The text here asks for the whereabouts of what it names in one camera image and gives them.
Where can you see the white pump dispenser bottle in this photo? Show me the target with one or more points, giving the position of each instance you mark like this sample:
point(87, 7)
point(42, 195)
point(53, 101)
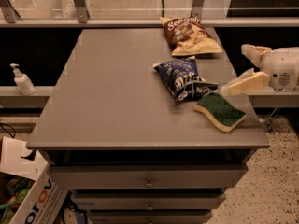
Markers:
point(22, 81)

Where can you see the brown Seabrook chip bag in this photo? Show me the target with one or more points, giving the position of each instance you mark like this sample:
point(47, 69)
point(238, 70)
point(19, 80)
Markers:
point(187, 37)

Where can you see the grey drawer cabinet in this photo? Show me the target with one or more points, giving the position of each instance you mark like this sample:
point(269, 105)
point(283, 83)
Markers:
point(110, 124)

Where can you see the drawer knob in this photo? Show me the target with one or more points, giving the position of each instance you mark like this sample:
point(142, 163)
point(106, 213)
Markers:
point(149, 184)
point(150, 207)

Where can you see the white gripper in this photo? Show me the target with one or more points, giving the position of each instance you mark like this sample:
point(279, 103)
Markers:
point(279, 66)

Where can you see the white cardboard box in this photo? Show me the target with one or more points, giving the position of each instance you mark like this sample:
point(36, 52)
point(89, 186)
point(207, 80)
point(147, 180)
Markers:
point(28, 193)

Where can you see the middle drawer knob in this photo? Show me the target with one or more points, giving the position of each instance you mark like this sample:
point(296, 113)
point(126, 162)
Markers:
point(150, 207)

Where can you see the green and yellow sponge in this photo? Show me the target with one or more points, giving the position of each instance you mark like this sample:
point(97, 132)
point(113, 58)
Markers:
point(219, 112)

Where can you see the blue Kettle chip bag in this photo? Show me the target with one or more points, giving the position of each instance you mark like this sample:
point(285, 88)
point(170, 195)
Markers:
point(182, 79)

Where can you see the top drawer knob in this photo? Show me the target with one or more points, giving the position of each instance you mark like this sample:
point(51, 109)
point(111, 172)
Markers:
point(149, 184)

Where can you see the green packets in box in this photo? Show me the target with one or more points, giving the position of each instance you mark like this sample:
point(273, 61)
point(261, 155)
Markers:
point(16, 190)

